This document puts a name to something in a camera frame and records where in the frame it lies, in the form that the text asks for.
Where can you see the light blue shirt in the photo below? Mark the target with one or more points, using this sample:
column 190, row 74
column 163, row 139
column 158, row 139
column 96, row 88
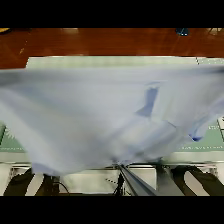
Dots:
column 83, row 116

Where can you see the silver frame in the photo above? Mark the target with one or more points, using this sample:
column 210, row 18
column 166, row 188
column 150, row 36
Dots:
column 140, row 186

